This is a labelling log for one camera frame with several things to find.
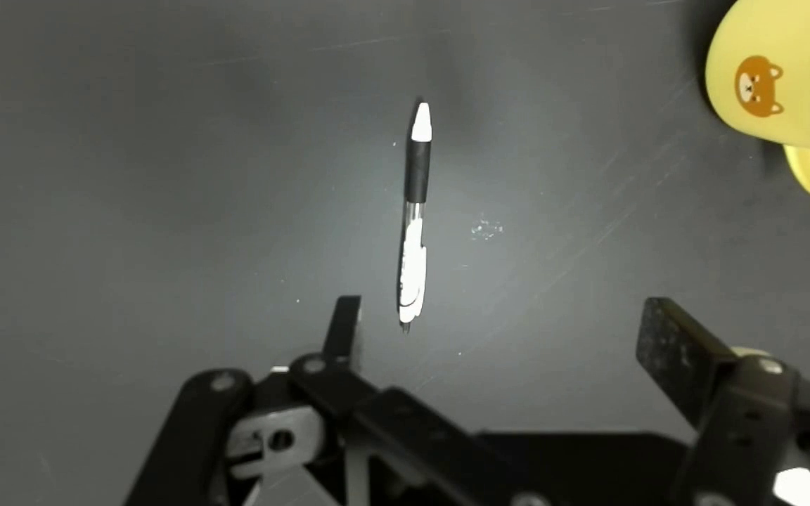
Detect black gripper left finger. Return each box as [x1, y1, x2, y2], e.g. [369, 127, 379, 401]
[120, 291, 483, 506]

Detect yellow mug with bear print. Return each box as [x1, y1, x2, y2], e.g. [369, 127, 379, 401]
[699, 0, 810, 214]

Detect white and black pen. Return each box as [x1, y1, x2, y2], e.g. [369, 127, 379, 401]
[394, 97, 436, 328]

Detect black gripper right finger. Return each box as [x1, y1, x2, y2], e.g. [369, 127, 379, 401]
[633, 295, 810, 506]

